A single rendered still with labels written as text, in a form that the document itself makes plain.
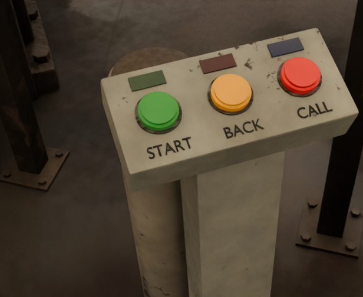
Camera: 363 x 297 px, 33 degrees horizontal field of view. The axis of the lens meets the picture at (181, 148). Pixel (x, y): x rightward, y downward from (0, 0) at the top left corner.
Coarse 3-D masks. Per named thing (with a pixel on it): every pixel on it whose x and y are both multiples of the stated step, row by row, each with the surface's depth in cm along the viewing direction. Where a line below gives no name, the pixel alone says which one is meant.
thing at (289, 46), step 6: (276, 42) 64; (282, 42) 65; (288, 42) 65; (294, 42) 65; (300, 42) 65; (270, 48) 64; (276, 48) 64; (282, 48) 64; (288, 48) 64; (294, 48) 64; (300, 48) 64; (276, 54) 64; (282, 54) 64
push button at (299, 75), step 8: (288, 64) 62; (296, 64) 62; (304, 64) 62; (312, 64) 62; (280, 72) 63; (288, 72) 62; (296, 72) 62; (304, 72) 62; (312, 72) 62; (320, 72) 62; (288, 80) 62; (296, 80) 62; (304, 80) 62; (312, 80) 62; (288, 88) 62; (296, 88) 62; (304, 88) 62; (312, 88) 62
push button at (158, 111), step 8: (144, 96) 60; (152, 96) 60; (160, 96) 60; (168, 96) 60; (144, 104) 59; (152, 104) 59; (160, 104) 60; (168, 104) 60; (176, 104) 60; (144, 112) 59; (152, 112) 59; (160, 112) 59; (168, 112) 59; (176, 112) 60; (144, 120) 59; (152, 120) 59; (160, 120) 59; (168, 120) 59; (176, 120) 60; (152, 128) 59; (160, 128) 59
